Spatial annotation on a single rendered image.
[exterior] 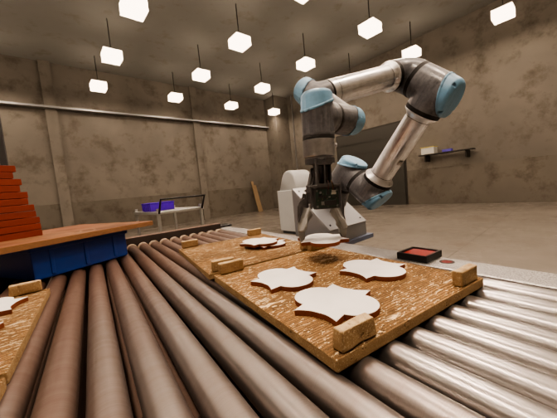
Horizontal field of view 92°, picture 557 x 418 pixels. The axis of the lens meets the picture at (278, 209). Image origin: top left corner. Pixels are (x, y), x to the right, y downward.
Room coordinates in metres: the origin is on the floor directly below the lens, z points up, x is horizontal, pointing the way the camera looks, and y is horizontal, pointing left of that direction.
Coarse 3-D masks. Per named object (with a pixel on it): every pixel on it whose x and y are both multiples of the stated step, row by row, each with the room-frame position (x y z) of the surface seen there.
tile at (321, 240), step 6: (312, 234) 0.74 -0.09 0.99; (318, 234) 0.73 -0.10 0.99; (324, 234) 0.73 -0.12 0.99; (330, 234) 0.72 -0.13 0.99; (336, 234) 0.71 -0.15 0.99; (306, 240) 0.67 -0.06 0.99; (312, 240) 0.66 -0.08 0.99; (318, 240) 0.65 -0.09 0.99; (324, 240) 0.65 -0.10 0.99; (330, 240) 0.64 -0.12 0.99; (336, 240) 0.64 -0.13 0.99; (342, 240) 0.65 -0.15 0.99; (348, 240) 0.65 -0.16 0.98; (318, 246) 0.62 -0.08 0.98; (324, 246) 0.61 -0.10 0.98; (330, 246) 0.61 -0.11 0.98
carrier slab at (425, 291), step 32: (288, 256) 0.73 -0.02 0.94; (320, 256) 0.70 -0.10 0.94; (352, 256) 0.67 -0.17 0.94; (224, 288) 0.57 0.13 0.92; (256, 288) 0.51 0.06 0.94; (352, 288) 0.47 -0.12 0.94; (384, 288) 0.45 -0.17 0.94; (416, 288) 0.44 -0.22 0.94; (448, 288) 0.43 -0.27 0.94; (288, 320) 0.37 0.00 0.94; (320, 320) 0.36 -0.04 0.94; (384, 320) 0.35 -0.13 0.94; (416, 320) 0.35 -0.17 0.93; (320, 352) 0.30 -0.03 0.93; (352, 352) 0.29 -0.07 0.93
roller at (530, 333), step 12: (204, 240) 1.28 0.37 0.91; (216, 240) 1.21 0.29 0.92; (444, 312) 0.40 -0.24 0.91; (456, 312) 0.39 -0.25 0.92; (468, 312) 0.38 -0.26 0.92; (480, 312) 0.37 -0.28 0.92; (480, 324) 0.36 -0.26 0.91; (492, 324) 0.35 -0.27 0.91; (504, 324) 0.34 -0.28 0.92; (516, 324) 0.34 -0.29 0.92; (528, 324) 0.33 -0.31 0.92; (516, 336) 0.33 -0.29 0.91; (528, 336) 0.32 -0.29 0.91; (540, 336) 0.31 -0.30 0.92; (552, 336) 0.31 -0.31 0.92; (552, 348) 0.30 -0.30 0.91
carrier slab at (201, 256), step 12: (228, 240) 1.08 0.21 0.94; (240, 240) 1.05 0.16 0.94; (288, 240) 0.96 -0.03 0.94; (180, 252) 0.97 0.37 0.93; (192, 252) 0.91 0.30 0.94; (204, 252) 0.89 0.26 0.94; (216, 252) 0.87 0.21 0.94; (228, 252) 0.85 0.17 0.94; (240, 252) 0.84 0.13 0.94; (252, 252) 0.82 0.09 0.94; (264, 252) 0.80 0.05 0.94; (276, 252) 0.79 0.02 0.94; (288, 252) 0.78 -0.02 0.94; (300, 252) 0.77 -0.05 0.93; (192, 264) 0.79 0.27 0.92; (204, 264) 0.74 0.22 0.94; (252, 264) 0.70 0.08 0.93
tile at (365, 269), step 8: (344, 264) 0.58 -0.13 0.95; (352, 264) 0.58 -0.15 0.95; (360, 264) 0.57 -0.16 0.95; (368, 264) 0.57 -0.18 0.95; (376, 264) 0.56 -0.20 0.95; (384, 264) 0.56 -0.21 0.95; (392, 264) 0.55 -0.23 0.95; (400, 264) 0.55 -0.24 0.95; (344, 272) 0.54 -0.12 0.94; (352, 272) 0.53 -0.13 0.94; (360, 272) 0.52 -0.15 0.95; (368, 272) 0.51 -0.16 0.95; (376, 272) 0.51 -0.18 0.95; (384, 272) 0.51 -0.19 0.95; (392, 272) 0.50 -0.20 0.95; (400, 272) 0.50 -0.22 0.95; (368, 280) 0.49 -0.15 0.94; (384, 280) 0.48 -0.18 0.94; (392, 280) 0.48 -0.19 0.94
